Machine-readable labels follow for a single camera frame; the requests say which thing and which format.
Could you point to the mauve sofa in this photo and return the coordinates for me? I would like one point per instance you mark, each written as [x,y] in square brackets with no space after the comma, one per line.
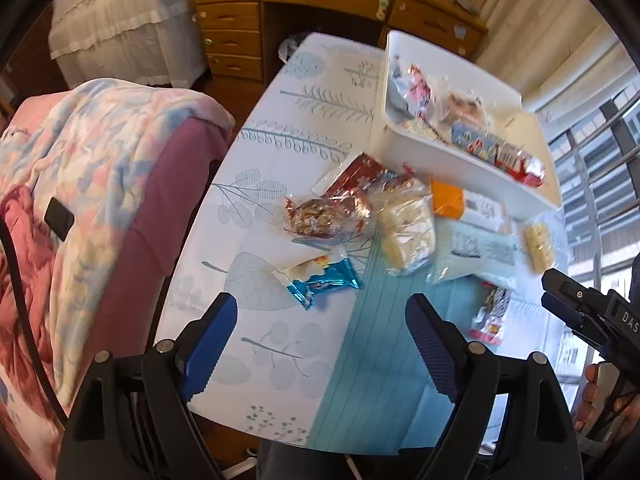
[160,200]

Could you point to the clear packet of yellow crackers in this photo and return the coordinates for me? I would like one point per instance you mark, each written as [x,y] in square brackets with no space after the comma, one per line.
[537,245]

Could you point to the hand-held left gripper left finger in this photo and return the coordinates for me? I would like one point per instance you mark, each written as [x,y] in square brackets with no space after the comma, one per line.
[210,345]

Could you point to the small white yellow snack packet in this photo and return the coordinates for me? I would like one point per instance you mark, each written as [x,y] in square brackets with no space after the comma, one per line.
[305,266]

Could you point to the window with metal grille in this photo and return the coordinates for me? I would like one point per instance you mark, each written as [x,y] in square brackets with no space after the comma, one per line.
[600,170]

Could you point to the tan wafer packet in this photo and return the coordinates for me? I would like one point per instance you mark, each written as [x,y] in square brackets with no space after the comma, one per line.
[420,127]

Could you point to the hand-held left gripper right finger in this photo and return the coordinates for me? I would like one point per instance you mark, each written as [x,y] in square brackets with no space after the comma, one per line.
[430,350]

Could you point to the long snack packet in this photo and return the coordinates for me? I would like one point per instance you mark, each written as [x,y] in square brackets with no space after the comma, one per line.
[490,147]

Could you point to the white lace furniture cover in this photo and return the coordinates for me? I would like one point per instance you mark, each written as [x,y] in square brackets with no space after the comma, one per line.
[115,20]

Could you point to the red patterned snack packet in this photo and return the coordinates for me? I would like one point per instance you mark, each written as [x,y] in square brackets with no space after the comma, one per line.
[357,175]

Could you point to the pink fleece blanket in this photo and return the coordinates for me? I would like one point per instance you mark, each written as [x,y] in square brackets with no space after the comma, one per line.
[25,270]

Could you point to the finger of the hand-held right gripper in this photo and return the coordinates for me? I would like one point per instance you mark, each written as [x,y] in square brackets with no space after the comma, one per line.
[570,292]
[570,317]

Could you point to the floral fleece blanket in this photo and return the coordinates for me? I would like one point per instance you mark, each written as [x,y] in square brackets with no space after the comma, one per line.
[100,160]

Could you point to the small red white snack packet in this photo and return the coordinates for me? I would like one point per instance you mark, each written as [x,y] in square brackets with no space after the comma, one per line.
[492,317]

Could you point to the brown nut snack packet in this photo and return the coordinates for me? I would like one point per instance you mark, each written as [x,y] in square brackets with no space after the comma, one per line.
[320,216]

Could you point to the clear packet of pale crackers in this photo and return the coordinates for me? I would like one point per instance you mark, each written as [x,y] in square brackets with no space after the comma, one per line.
[407,230]

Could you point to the puffy white red-print snack packet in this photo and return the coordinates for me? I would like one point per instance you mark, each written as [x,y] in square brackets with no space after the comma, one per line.
[420,92]

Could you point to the light blue snack packet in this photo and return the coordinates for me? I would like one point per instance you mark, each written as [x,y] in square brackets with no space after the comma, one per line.
[475,255]

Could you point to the cream curtain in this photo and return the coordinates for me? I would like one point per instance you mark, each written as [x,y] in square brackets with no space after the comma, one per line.
[560,50]

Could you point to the person's right hand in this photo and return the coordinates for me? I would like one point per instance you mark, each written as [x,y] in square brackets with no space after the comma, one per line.
[592,385]

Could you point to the small black device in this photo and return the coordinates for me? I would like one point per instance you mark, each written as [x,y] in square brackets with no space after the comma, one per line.
[59,220]

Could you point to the clear pastry packet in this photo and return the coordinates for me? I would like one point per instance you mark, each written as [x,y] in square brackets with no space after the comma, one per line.
[465,105]

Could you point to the white plastic bin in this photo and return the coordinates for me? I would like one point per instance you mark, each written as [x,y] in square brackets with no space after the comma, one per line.
[395,150]

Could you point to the white trash bag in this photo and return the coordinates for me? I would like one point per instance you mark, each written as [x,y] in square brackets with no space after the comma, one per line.
[287,50]

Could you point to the orange and white snack packet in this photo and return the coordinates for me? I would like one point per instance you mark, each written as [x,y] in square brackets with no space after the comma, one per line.
[447,200]

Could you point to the small blue snack packet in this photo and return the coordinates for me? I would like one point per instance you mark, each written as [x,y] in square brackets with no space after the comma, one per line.
[330,282]

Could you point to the grey cloth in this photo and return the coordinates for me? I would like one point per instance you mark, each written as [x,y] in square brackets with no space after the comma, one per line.
[466,4]

